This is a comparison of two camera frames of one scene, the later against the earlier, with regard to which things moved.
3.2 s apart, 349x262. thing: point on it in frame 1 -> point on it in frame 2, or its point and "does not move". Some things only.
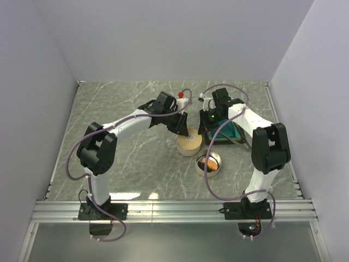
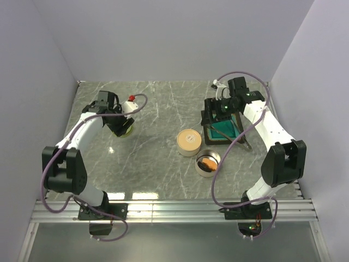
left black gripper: [181, 127] -> [120, 129]
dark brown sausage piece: [201, 165] does not move
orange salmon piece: [212, 165] does not move
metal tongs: [244, 144] does not move
